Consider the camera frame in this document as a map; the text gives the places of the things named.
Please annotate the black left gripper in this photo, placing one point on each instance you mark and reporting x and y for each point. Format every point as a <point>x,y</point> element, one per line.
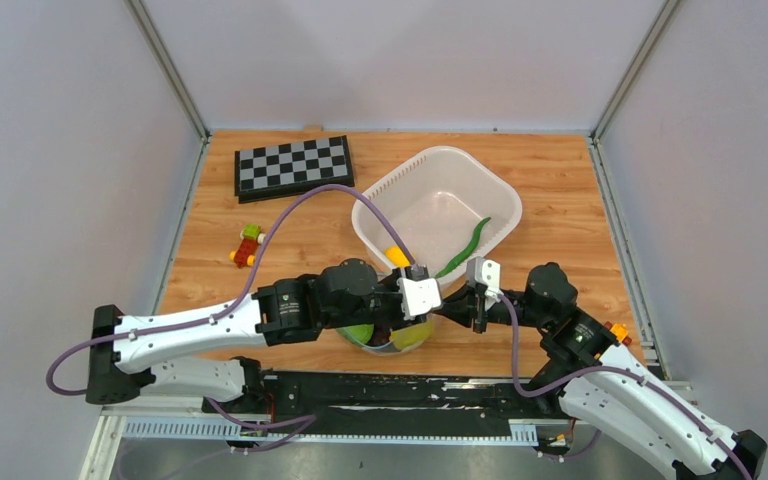
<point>392,282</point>

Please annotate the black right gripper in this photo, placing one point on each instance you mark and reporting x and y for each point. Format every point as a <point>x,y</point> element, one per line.
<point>461,307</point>

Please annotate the green custard apple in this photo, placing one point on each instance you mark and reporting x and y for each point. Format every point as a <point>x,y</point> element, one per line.
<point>357,334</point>

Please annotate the yellow green starfruit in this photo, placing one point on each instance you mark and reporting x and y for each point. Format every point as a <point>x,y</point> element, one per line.
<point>411,337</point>

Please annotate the white plastic basket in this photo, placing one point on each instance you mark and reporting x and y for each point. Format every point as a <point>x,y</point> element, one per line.
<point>435,199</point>

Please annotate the clear zip top bag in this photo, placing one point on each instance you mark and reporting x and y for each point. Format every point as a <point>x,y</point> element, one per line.
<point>356,278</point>

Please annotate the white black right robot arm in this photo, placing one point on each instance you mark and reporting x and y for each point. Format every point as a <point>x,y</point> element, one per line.
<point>591,375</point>

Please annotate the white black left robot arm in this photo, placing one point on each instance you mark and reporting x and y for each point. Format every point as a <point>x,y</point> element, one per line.
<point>162,353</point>

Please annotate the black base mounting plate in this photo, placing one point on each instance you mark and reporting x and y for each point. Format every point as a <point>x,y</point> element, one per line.
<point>392,405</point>

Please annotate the red green toy car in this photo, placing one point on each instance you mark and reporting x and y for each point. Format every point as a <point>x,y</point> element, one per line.
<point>252,237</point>

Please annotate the yellow red toy car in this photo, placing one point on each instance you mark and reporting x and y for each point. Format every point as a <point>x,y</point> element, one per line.
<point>620,332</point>

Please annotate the black grey chessboard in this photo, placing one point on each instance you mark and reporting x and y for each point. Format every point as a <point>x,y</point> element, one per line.
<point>288,169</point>

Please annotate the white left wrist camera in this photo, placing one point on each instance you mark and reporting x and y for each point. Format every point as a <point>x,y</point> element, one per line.
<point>420,291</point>

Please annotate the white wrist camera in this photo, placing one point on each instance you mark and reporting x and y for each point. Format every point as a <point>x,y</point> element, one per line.
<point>420,291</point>
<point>481,272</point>

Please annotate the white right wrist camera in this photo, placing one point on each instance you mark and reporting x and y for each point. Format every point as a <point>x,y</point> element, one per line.
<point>481,272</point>

